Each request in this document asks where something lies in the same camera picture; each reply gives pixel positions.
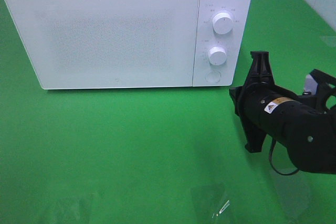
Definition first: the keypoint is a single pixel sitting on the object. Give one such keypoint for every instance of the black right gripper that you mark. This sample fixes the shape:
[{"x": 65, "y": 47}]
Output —
[{"x": 262, "y": 108}]

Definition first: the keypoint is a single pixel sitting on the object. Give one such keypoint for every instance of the white microwave door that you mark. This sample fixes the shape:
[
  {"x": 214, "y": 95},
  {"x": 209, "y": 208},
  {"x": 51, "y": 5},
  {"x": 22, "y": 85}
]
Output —
[{"x": 85, "y": 44}]

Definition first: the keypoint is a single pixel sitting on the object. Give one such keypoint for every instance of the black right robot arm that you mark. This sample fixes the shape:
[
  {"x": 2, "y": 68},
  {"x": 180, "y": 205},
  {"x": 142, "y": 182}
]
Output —
[{"x": 303, "y": 124}]

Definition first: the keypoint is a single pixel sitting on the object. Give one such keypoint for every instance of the round white door button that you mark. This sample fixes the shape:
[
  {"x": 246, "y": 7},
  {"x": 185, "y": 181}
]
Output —
[{"x": 213, "y": 77}]

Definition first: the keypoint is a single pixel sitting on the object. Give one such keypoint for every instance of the white microwave knob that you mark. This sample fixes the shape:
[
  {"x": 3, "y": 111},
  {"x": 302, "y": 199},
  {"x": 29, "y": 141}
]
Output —
[
  {"x": 217, "y": 56},
  {"x": 222, "y": 23}
]

